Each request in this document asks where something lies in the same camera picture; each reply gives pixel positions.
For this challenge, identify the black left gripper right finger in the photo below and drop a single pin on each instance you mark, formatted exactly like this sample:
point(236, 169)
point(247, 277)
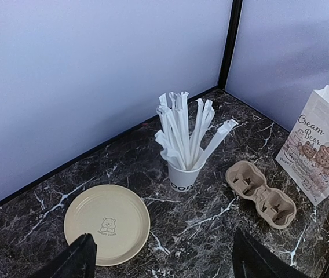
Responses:
point(251, 259)

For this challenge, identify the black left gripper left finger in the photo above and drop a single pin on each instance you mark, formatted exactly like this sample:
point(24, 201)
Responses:
point(77, 260)

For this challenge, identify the beige bear plate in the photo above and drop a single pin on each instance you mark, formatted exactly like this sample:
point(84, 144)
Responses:
point(115, 216)

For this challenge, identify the brown pulp cup carrier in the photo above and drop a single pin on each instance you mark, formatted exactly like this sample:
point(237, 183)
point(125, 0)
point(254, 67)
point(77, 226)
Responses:
point(272, 204)

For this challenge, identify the cream bear paper bag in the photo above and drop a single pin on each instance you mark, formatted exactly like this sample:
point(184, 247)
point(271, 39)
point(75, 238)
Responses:
point(305, 153)

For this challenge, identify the white paper straw cup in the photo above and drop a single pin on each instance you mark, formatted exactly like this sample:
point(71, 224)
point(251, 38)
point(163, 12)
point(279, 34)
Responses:
point(181, 179)

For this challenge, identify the paper wrapped straw far right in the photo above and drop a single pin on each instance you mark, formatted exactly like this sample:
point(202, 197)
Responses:
point(219, 136)

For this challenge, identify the black corner frame post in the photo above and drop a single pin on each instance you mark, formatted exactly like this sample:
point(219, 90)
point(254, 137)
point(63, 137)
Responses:
point(236, 10)

